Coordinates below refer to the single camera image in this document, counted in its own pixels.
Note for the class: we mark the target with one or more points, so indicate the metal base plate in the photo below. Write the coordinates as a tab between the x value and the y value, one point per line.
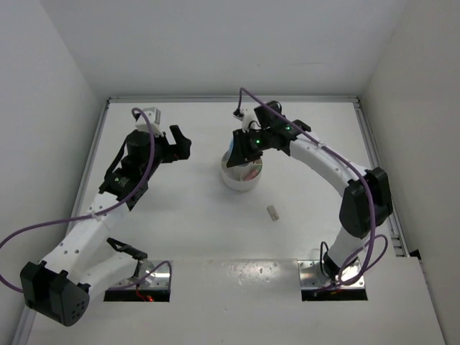
149	274
312	278

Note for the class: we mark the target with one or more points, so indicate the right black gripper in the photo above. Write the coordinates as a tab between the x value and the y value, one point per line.
241	151

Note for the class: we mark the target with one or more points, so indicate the beige long eraser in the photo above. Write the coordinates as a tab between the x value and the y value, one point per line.
273	213

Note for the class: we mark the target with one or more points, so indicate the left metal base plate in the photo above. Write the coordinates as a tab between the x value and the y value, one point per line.
149	274

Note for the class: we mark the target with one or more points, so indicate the pink white mini stapler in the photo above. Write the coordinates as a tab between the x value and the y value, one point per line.
253	174

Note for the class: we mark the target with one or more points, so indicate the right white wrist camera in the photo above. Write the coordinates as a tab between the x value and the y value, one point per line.
247	118

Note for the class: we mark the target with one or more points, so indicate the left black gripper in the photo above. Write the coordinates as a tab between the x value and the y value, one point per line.
173	151

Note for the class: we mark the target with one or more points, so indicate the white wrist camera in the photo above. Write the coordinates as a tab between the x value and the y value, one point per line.
247	118
154	115

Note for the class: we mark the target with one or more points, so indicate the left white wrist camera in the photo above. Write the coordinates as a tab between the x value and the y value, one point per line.
154	115

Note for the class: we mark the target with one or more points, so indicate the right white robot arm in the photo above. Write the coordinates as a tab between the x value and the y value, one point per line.
366	196

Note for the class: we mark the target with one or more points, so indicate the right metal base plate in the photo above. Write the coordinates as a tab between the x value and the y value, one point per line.
312	278

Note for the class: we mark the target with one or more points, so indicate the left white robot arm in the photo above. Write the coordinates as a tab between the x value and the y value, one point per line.
88	261

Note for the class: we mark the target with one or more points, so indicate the white round compartment organizer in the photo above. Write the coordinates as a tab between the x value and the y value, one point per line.
234	177

